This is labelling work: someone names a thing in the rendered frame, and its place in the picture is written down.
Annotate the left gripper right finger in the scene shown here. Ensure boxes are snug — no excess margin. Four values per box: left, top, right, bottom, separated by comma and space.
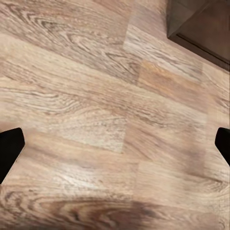
215, 127, 230, 166

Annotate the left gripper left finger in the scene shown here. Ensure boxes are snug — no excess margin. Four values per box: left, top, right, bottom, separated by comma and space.
0, 127, 25, 185

